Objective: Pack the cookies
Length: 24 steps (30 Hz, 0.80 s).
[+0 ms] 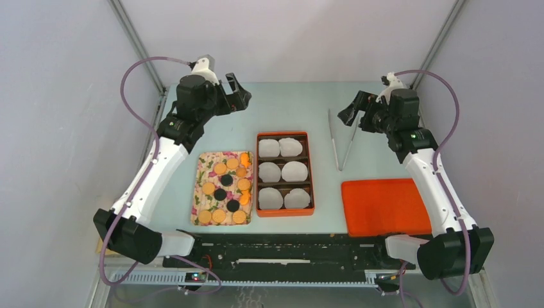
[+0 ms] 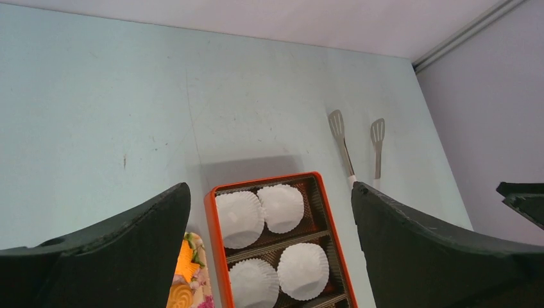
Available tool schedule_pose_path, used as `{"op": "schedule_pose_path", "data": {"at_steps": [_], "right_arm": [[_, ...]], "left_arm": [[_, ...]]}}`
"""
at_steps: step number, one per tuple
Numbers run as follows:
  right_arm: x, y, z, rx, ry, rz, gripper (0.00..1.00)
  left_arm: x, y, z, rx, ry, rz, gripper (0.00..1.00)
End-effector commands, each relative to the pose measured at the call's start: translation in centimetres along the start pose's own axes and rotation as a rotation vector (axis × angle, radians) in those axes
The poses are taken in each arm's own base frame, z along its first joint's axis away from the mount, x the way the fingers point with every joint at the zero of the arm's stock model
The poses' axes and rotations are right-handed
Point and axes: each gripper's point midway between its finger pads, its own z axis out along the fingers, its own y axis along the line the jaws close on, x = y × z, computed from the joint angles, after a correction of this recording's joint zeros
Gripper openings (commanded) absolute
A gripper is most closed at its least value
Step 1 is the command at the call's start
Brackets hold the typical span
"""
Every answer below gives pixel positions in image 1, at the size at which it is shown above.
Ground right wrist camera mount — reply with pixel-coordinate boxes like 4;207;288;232
375;72;407;103

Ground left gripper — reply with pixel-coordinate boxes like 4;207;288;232
198;73;251;124

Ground black sandwich cookie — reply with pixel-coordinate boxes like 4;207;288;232
220;174;234;187
213;189;227;201
226;199;241;213

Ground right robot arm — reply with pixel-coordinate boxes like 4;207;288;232
338;89;495;280

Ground orange tin lid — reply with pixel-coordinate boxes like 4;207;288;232
341;178;432;237

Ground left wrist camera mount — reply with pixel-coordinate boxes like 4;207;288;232
189;55;220;85

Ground orange fish shaped cookie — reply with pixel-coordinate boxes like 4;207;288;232
239;190;251;206
240;152;251;169

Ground round tan biscuit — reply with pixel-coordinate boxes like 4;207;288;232
198;210;212;225
226;158;240;170
202;182;216;195
237;178;251;192
232;210;247;225
212;209;226;225
214;163;228;175

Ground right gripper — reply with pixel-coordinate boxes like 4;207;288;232
335;90;394;135

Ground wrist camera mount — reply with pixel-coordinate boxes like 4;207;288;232
189;55;220;85
375;72;407;103

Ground floral rectangular tray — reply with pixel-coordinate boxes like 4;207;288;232
190;151;255;227

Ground metal tongs white handle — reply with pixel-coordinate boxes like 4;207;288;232
327;108;360;172

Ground orange swirl cookie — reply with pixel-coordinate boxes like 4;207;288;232
235;167;247;178

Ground orange cookie tin box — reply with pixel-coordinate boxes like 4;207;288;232
255;131;316;218

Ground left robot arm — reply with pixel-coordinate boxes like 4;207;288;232
93;73;251;267

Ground white paper cup liner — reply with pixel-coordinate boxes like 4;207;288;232
284;188;311;209
278;137;303;157
259;162;281;183
258;139;280;158
281;161;309;182
259;187;284;210

